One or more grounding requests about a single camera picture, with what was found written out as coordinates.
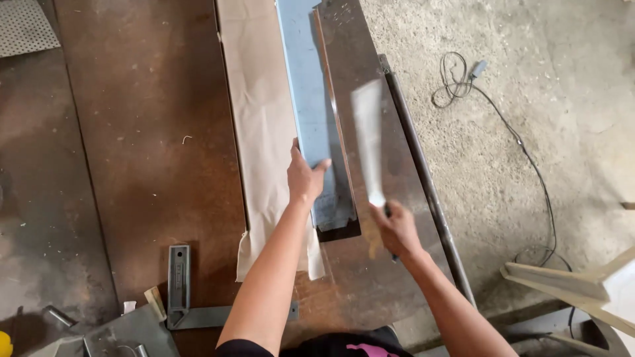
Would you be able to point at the person's left hand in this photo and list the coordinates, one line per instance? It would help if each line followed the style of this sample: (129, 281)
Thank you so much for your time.
(302, 181)

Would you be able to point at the white wooden stool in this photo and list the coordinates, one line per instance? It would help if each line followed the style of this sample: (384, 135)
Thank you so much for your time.
(595, 287)

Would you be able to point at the dark metal frame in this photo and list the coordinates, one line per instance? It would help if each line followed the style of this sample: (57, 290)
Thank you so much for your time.
(540, 332)

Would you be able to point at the grey metal angle square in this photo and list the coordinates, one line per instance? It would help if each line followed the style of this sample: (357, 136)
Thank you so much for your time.
(178, 282)

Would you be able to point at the white flat-bladed hand tool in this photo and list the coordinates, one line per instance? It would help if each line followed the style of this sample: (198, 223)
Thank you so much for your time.
(368, 139)

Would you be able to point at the yellow object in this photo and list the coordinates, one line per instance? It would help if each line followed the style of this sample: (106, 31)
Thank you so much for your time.
(5, 344)

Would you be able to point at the small white scrap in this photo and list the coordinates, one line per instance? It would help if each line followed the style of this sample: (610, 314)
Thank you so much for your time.
(129, 307)

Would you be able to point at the short metal rod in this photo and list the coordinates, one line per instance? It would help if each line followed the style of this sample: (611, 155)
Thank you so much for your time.
(59, 316)

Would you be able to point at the person's right hand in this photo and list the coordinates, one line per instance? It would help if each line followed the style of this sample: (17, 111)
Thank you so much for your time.
(399, 230)

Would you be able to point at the person's right fingers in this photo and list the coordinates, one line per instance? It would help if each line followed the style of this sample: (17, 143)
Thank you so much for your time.
(384, 218)

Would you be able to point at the short metal tube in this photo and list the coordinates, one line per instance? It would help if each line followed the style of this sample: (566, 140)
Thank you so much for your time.
(141, 351)

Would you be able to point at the long dark metal bar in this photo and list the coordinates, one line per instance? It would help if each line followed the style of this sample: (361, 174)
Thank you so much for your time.
(421, 168)

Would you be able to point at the blue-grey metal sheet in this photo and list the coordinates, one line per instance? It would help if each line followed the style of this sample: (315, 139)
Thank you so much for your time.
(310, 99)

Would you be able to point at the perforated metal sheet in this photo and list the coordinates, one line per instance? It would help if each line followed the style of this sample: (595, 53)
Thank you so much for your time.
(22, 25)

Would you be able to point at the grey metal plate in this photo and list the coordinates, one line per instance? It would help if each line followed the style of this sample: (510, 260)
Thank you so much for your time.
(124, 332)

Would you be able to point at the wooden stick end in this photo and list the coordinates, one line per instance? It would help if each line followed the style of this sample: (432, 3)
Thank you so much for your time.
(629, 205)

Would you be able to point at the small beige wooden piece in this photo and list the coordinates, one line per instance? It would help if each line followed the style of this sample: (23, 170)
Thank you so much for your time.
(156, 303)

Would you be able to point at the person's black shirt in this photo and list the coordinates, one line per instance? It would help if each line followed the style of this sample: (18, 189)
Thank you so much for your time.
(317, 347)

